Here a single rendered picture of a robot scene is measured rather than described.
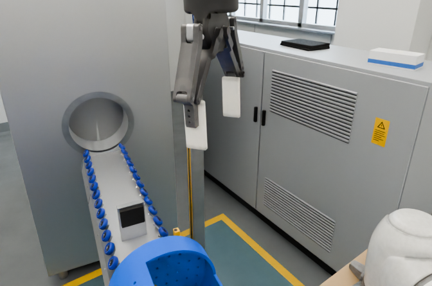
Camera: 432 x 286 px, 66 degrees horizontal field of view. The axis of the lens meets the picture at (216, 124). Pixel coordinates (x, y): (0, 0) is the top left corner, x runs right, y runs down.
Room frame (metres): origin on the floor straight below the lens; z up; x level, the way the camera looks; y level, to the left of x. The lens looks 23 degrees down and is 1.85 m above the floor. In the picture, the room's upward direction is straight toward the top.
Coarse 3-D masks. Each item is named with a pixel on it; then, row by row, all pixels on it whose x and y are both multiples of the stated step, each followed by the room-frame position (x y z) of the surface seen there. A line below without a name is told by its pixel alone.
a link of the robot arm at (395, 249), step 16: (384, 224) 0.60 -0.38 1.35; (400, 224) 0.58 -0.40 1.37; (416, 224) 0.57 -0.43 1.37; (384, 240) 0.57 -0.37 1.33; (400, 240) 0.55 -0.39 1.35; (416, 240) 0.54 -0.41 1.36; (368, 256) 0.61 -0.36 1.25; (384, 256) 0.56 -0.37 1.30; (400, 256) 0.54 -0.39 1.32; (416, 256) 0.52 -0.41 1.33; (368, 272) 0.59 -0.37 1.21; (384, 272) 0.55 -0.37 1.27; (400, 272) 0.52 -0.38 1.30; (416, 272) 0.50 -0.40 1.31
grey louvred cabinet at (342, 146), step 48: (240, 48) 2.52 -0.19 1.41; (288, 48) 2.32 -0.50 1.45; (336, 48) 2.32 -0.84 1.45; (240, 96) 2.51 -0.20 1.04; (288, 96) 2.10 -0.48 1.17; (336, 96) 1.80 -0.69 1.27; (384, 96) 1.58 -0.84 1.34; (240, 144) 2.49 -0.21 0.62; (288, 144) 2.07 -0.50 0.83; (336, 144) 1.76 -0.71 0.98; (384, 144) 1.54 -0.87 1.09; (240, 192) 2.48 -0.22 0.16; (288, 192) 2.02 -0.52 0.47; (336, 192) 1.72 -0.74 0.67; (384, 192) 1.49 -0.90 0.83; (288, 240) 2.04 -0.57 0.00; (336, 240) 1.68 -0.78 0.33
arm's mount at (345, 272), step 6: (366, 252) 0.77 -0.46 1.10; (360, 258) 0.75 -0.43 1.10; (348, 264) 0.73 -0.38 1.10; (342, 270) 0.71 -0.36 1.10; (348, 270) 0.71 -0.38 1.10; (336, 276) 0.69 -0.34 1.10; (342, 276) 0.69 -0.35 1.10; (348, 276) 0.69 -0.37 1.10; (354, 276) 0.69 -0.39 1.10; (324, 282) 0.67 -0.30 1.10; (330, 282) 0.67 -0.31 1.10; (336, 282) 0.67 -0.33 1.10; (342, 282) 0.67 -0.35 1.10; (348, 282) 0.67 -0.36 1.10; (354, 282) 0.67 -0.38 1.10
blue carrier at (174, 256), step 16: (160, 240) 0.68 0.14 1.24; (176, 240) 0.69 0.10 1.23; (192, 240) 0.72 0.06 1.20; (128, 256) 0.65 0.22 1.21; (144, 256) 0.63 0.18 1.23; (160, 256) 0.63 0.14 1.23; (176, 256) 0.70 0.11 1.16; (192, 256) 0.72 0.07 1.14; (208, 256) 0.71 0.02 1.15; (128, 272) 0.60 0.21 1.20; (144, 272) 0.59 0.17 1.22; (160, 272) 0.68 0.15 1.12; (176, 272) 0.70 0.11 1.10; (192, 272) 0.72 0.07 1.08; (208, 272) 0.72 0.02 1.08
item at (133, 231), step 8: (120, 208) 1.02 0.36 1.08; (128, 208) 1.02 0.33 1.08; (136, 208) 1.03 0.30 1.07; (144, 208) 1.05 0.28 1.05; (120, 216) 1.00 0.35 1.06; (128, 216) 1.01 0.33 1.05; (136, 216) 1.02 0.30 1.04; (144, 216) 1.04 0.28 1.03; (120, 224) 1.01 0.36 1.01; (128, 224) 1.01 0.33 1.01; (136, 224) 1.04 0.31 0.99; (144, 224) 1.05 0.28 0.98; (120, 232) 1.02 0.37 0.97; (128, 232) 1.02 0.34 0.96; (136, 232) 1.04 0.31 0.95; (144, 232) 1.05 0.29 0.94
